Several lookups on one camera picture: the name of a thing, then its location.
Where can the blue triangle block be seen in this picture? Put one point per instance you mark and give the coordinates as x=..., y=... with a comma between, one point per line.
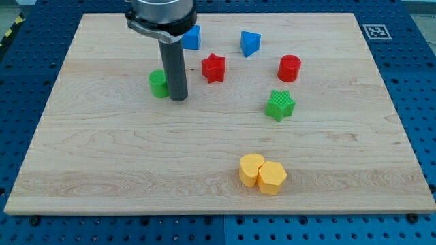
x=249, y=43

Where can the red star block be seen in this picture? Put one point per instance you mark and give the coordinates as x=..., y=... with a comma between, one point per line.
x=213, y=68

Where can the wooden board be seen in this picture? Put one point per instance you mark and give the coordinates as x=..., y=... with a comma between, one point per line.
x=105, y=146

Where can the fiducial marker tag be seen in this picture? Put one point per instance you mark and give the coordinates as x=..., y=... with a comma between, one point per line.
x=377, y=32

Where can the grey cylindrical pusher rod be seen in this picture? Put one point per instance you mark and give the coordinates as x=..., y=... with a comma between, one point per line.
x=174, y=67

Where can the yellow heart block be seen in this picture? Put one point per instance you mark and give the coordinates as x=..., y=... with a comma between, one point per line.
x=249, y=168

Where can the red cylinder block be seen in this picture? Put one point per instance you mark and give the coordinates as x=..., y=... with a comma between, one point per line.
x=289, y=68

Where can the green star block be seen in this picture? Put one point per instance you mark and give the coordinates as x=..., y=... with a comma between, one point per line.
x=280, y=105

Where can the yellow hexagon block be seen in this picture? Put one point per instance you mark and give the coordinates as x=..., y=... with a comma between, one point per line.
x=271, y=177

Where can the green cylinder block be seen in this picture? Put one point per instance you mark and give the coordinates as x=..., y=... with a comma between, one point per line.
x=158, y=84

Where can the blue cube block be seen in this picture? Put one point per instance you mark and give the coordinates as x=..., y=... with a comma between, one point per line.
x=192, y=39

